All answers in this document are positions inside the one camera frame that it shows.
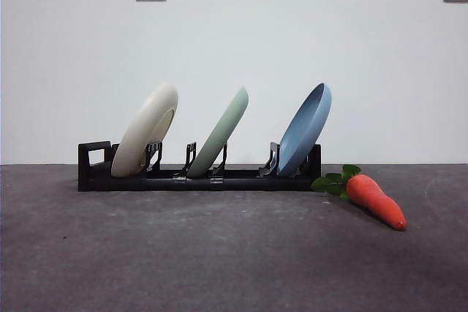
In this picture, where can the orange carrot with green leaves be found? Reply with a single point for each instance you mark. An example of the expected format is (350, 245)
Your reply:
(373, 198)

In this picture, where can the cream plate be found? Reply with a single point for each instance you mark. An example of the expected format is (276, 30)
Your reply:
(146, 129)

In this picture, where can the blue plate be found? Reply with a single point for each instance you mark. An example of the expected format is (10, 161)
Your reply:
(303, 133)

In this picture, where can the black plate rack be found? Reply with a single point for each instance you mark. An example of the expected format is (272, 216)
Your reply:
(237, 183)

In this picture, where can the green plate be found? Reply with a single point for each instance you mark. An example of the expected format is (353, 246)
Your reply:
(219, 133)

